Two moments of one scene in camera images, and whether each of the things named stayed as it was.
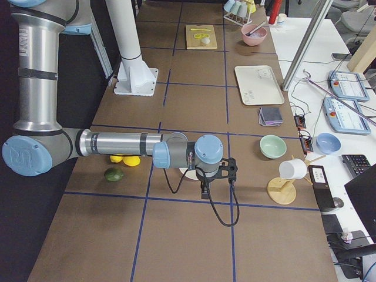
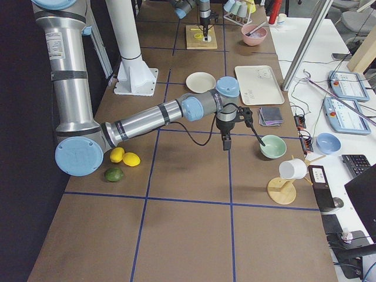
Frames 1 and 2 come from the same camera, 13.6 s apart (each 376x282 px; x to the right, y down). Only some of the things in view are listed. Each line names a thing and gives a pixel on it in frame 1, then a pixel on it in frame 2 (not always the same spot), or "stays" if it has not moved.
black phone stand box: [321, 188] stays
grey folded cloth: [270, 116] stays
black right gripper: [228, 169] to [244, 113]
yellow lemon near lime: [131, 161] stays
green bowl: [272, 146] stays
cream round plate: [191, 174] to [200, 82]
